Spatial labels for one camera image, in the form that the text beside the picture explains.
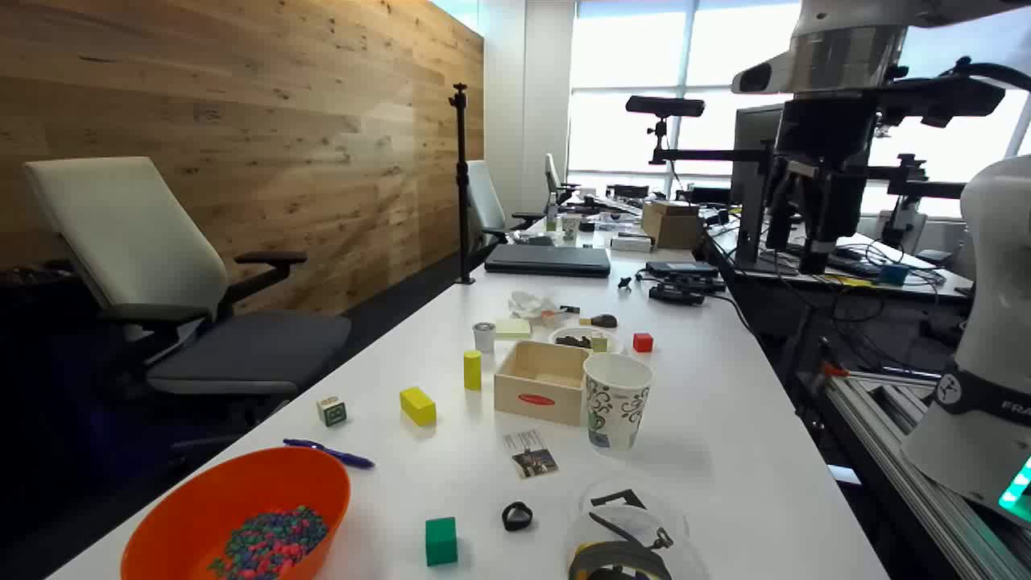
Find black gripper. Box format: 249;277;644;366
766;98;878;274

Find white tissue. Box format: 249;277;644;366
510;291;567;329

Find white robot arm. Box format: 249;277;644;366
731;0;1031;521

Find black computer monitor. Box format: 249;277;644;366
731;104;782;266

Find cardboard box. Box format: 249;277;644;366
642;202;702;251

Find red small cube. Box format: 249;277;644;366
631;332;656;356

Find patterned paper cup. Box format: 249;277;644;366
585;351;650;451

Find closed grey laptop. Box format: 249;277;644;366
485;245;608;277

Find wooden box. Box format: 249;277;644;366
492;342;587;427

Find far white office chair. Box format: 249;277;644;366
467;162;532;241

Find yellow sticky note pad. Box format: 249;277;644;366
497;318;532;340

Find small white tape roll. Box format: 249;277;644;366
475;324;497;356

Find black tripod pole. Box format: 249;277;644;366
448;83;475;283

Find clear plastic lid with items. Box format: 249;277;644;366
567;478;709;580

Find yellow block upright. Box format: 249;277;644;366
465;351;485;390

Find small photo card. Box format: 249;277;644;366
507;430;558;480

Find black binder clip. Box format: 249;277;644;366
504;502;534;532

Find yellow block lying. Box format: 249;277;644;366
401;388;438;427

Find green cube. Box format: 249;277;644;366
425;517;459;568

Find small patterned cube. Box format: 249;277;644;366
317;397;347;430

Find blue pen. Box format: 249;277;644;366
283;438;376;470

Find orange bowl of beads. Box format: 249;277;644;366
121;448;351;580

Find white and grey office chair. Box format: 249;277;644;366
26;154;351;413

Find black camera on stand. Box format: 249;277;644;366
627;95;707;166

